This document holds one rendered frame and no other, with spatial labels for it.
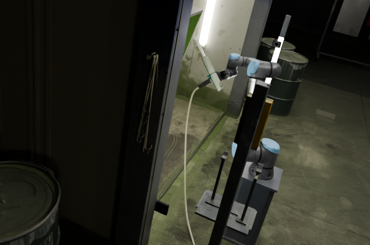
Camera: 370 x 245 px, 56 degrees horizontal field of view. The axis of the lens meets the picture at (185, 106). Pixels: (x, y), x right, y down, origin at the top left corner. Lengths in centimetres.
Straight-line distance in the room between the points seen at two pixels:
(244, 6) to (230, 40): 45
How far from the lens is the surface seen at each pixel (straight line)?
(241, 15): 454
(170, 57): 171
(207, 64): 282
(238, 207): 213
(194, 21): 302
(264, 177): 269
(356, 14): 924
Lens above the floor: 215
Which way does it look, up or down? 26 degrees down
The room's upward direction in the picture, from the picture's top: 11 degrees clockwise
